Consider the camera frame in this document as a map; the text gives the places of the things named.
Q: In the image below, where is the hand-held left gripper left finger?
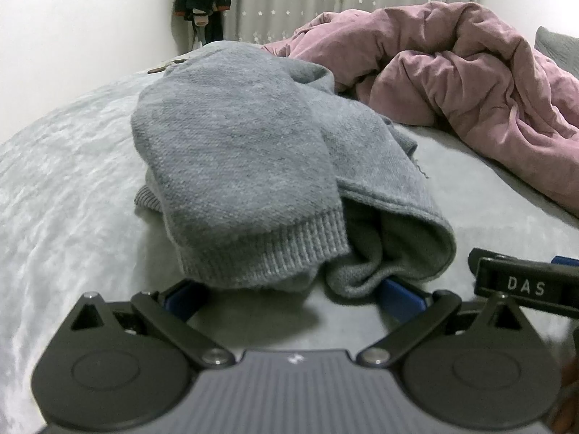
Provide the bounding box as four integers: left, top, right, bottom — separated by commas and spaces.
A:
68, 278, 236, 369

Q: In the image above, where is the grey knitted sweater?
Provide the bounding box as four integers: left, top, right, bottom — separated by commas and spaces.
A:
131, 41, 455, 299

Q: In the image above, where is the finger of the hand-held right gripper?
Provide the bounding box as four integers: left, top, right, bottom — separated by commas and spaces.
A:
467, 248, 499, 277

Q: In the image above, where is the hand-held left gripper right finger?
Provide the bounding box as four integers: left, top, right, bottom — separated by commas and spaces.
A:
357, 278, 528, 368

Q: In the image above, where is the pink duvet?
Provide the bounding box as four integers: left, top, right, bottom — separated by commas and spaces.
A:
260, 1, 579, 218

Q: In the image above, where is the grey pillow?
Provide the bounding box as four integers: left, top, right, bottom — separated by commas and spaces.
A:
534, 26, 579, 66

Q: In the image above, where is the brown wooden brush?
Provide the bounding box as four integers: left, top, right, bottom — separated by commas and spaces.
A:
147, 56, 188, 75

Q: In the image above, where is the grey star-print curtain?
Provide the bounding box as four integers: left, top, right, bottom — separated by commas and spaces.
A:
224, 0, 480, 46

